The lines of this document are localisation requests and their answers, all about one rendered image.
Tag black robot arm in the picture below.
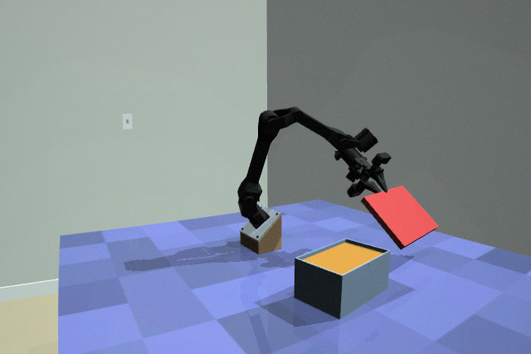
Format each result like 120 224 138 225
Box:
237 106 378 229

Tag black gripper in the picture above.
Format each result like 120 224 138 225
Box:
347 153 391 197

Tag red rectangular lid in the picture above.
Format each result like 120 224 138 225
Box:
361 186 438 250

